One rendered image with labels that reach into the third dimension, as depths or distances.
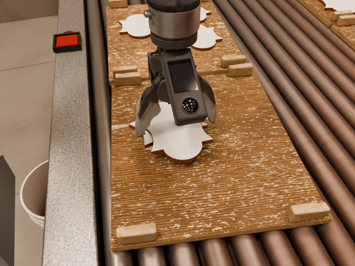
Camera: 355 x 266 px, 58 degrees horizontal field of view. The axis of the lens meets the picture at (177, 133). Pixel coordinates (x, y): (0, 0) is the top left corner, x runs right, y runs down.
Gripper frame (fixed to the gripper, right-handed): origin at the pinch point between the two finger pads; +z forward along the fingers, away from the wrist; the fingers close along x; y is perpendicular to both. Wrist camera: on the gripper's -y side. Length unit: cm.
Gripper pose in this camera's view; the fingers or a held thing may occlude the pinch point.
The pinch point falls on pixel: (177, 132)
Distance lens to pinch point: 60.8
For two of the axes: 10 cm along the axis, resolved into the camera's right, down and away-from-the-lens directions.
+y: -2.6, -6.9, 6.8
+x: -9.7, 1.9, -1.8
